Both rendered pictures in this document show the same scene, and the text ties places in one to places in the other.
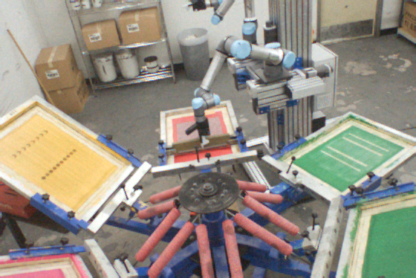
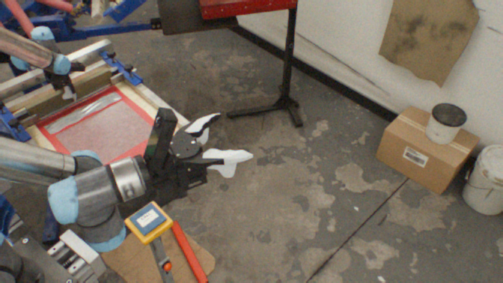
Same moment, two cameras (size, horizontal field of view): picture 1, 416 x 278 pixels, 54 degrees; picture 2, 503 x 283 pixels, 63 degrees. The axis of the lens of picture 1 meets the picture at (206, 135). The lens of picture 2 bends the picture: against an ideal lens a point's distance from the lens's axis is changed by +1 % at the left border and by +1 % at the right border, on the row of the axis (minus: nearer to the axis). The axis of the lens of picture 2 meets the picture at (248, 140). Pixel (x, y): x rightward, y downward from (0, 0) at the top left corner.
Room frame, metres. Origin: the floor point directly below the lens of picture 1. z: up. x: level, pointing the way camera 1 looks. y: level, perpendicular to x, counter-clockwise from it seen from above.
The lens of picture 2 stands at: (3.97, -0.35, 2.24)
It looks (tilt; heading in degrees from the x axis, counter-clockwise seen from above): 47 degrees down; 137
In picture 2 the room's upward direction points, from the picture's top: straight up
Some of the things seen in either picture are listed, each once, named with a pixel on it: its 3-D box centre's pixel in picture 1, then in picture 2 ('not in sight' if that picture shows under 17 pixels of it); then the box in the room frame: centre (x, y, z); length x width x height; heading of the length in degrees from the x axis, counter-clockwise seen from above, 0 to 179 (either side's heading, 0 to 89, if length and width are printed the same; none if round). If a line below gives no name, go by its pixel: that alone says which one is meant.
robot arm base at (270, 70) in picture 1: (273, 67); not in sight; (2.77, -0.57, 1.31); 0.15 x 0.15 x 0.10
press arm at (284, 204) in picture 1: (299, 193); not in sight; (1.82, -0.50, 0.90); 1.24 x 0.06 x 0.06; 121
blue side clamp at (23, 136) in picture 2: (241, 144); (13, 126); (2.32, -0.23, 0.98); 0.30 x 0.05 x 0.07; 1
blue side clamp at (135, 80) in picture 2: (163, 157); (123, 72); (2.32, 0.32, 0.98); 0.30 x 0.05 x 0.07; 1
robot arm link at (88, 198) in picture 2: (217, 2); (86, 195); (3.46, -0.27, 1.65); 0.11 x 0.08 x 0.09; 74
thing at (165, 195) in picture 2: not in sight; (144, 193); (2.85, 0.05, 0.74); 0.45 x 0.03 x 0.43; 91
